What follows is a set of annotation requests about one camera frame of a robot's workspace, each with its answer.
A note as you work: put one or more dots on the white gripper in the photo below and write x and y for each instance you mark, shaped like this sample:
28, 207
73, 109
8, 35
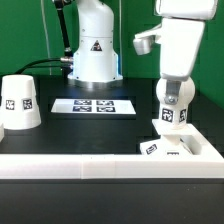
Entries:
180, 41

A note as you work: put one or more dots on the white lamp bulb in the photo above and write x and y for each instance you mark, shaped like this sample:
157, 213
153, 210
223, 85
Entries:
174, 98

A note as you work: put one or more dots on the white lamp base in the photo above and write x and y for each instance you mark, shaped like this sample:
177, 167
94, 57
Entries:
170, 142

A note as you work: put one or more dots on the white lamp hood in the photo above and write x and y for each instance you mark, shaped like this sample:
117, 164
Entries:
19, 109

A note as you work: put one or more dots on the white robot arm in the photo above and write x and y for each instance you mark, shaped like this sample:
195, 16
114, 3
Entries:
95, 61

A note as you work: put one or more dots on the white marker tag sheet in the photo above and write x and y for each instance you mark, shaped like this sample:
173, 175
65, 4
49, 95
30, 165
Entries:
91, 106

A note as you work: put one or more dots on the small white block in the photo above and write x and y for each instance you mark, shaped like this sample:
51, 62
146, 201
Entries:
1, 132

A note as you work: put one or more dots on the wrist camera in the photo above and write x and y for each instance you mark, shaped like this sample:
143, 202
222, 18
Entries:
144, 41

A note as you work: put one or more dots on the white L-shaped wall fence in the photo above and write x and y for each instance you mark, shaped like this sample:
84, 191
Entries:
204, 162

